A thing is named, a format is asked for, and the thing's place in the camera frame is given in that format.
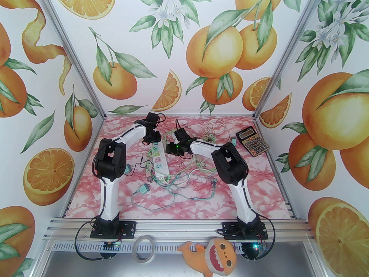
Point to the teal power plug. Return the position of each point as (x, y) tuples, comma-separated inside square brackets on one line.
[(128, 169), (144, 188), (234, 141)]

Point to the black gold calculator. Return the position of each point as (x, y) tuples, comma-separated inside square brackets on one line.
[(253, 141)]

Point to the orange shark plush toy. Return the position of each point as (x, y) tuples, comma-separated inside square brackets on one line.
[(222, 255)]

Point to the grey metal tray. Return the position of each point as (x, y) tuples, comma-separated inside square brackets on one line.
[(86, 267)]

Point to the aluminium frame rail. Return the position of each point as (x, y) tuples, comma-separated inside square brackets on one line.
[(121, 115), (178, 226)]

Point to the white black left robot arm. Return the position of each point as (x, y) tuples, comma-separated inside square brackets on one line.
[(108, 200)]

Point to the aluminium front frame rail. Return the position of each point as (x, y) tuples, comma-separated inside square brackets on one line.
[(178, 226)]

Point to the pink marble pattern mat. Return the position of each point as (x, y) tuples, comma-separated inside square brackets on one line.
[(201, 212)]

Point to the aluminium frame post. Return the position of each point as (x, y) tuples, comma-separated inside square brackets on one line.
[(73, 53), (284, 53)]

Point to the aluminium back frame rail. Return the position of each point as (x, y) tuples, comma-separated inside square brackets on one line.
[(121, 115)]

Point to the aluminium right frame post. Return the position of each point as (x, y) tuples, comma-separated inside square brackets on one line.
[(284, 53)]

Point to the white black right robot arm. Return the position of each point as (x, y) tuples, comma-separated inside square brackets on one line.
[(242, 200)]

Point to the aluminium left frame post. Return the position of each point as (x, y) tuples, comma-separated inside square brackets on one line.
[(73, 53)]

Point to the clear tape roll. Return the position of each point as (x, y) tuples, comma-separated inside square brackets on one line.
[(144, 237)]

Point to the green cube adapter plug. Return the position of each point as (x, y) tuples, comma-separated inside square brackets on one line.
[(212, 138)]

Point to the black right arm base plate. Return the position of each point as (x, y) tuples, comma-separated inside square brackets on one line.
[(230, 231)]

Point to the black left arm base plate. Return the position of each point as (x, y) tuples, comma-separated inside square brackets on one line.
[(129, 229)]

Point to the small grey plug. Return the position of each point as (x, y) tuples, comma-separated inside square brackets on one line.
[(148, 175)]

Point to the long white power strip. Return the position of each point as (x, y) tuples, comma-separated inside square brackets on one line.
[(161, 166)]

